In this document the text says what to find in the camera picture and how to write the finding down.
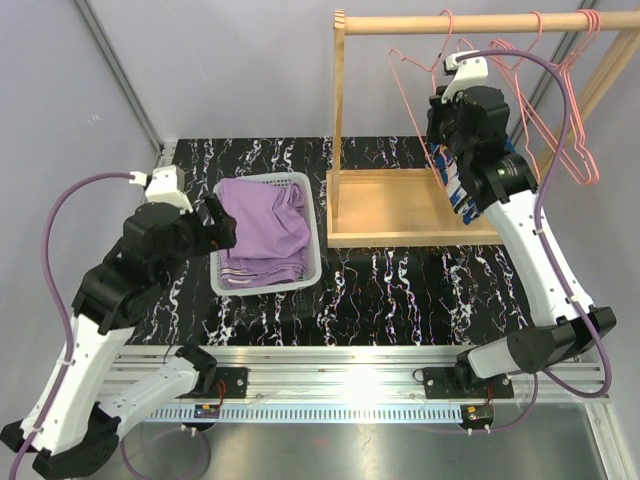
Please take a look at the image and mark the blue patterned trousers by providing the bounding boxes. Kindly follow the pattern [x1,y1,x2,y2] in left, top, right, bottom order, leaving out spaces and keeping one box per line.
[427,137,517,234]

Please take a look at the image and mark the purple trousers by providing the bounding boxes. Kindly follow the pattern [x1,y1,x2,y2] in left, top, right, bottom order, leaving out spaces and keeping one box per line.
[218,178,311,289]

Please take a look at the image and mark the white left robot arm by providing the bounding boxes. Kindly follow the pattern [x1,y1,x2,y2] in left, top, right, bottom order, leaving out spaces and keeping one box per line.
[1,194,236,479]

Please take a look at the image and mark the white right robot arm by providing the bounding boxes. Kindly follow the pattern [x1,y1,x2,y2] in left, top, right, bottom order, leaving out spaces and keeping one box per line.
[427,84,617,396]

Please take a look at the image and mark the white perforated plastic basket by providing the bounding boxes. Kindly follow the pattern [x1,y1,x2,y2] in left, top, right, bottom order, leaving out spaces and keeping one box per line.
[211,172,322,296]

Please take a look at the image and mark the wooden clothes rack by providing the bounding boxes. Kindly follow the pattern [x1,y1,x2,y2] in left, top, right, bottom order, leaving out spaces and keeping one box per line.
[325,8,640,248]

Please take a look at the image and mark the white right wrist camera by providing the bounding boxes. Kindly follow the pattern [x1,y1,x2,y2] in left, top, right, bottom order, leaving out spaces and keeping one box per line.
[441,50,488,104]

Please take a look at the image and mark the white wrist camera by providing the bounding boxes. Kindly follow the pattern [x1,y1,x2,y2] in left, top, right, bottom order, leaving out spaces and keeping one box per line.
[129,165,193,214]
[441,50,488,104]

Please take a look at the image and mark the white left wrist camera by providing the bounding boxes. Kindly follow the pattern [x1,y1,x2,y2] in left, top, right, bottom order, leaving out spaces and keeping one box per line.
[129,165,193,214]

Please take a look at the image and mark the aluminium corner frame post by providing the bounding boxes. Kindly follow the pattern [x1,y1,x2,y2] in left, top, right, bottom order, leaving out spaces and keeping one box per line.
[72,0,177,167]

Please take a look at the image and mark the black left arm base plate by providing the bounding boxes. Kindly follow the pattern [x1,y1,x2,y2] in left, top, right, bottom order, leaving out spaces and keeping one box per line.
[189,367,249,400]

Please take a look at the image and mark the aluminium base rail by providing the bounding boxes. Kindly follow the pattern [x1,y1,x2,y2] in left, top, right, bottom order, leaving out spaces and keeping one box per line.
[99,345,610,423]

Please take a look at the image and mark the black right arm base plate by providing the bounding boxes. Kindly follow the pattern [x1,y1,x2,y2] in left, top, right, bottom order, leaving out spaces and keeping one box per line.
[413,367,515,400]

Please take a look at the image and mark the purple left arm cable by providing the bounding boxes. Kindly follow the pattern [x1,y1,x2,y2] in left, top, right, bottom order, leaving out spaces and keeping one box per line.
[4,171,136,480]

